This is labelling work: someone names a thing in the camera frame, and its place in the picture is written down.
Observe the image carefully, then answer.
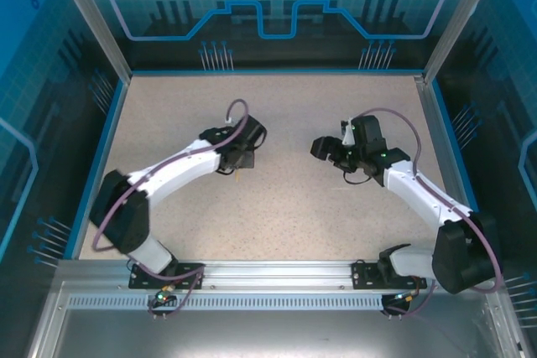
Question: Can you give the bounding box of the aluminium frame post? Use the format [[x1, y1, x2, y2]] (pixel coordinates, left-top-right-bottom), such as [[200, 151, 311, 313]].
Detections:
[[46, 0, 134, 82], [423, 0, 507, 85]]

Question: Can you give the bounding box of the aluminium side rail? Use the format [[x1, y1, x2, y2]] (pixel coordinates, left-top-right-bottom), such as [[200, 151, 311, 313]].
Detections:
[[413, 75, 479, 259]]

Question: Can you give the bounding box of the thin black right gripper cable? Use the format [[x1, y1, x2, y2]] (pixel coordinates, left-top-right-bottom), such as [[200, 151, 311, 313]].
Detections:
[[341, 169, 373, 186]]

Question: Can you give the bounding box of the sheet metal shelf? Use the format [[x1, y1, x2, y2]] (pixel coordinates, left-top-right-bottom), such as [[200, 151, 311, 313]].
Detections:
[[24, 280, 525, 358]]

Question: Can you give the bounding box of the slotted metal strip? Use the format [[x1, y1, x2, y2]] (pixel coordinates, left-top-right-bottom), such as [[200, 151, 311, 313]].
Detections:
[[66, 295, 389, 311]]

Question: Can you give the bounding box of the aluminium mounting rail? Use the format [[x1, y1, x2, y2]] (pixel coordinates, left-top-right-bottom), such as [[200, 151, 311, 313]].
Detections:
[[56, 257, 500, 292]]

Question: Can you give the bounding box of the left power connector with LED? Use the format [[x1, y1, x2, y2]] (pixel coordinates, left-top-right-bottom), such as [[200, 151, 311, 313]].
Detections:
[[150, 283, 177, 308]]

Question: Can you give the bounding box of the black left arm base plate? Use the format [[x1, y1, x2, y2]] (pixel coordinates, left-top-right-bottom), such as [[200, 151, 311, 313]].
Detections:
[[128, 262, 206, 291]]

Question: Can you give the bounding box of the right aluminium frame post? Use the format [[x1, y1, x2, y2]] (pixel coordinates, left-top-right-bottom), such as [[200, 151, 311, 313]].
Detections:
[[423, 0, 507, 85]]

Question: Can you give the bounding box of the power connector with led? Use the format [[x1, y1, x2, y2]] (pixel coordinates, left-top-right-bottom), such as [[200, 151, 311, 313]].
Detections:
[[150, 283, 177, 308], [392, 288, 422, 304]]

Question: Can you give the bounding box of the right power connector with LED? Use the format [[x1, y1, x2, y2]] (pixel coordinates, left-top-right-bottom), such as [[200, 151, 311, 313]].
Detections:
[[392, 288, 422, 304]]

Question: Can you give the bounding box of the blue edge trim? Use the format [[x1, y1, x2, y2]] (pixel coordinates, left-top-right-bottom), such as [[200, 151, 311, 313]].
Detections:
[[128, 67, 425, 79], [431, 80, 495, 259]]

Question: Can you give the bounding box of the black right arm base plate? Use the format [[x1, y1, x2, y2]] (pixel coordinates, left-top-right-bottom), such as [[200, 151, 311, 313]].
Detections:
[[351, 261, 427, 291]]

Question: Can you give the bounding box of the left aluminium frame post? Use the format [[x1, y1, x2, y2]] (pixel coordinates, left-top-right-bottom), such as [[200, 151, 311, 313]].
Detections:
[[46, 0, 134, 82]]

